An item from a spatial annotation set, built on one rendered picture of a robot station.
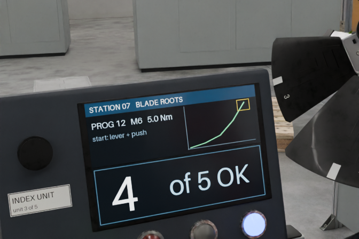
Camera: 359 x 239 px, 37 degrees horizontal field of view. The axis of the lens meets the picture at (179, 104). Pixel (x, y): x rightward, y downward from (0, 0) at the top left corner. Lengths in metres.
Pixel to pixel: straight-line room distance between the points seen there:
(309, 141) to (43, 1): 7.18
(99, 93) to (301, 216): 2.59
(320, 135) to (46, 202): 0.77
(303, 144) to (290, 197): 2.09
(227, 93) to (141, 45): 6.10
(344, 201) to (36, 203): 2.42
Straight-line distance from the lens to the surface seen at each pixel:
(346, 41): 1.31
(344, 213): 2.83
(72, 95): 0.47
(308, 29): 6.98
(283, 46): 1.42
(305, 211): 3.07
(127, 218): 0.48
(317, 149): 1.13
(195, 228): 0.50
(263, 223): 0.52
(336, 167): 1.11
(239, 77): 0.51
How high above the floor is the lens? 1.36
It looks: 15 degrees down
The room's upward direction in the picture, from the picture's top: 2 degrees counter-clockwise
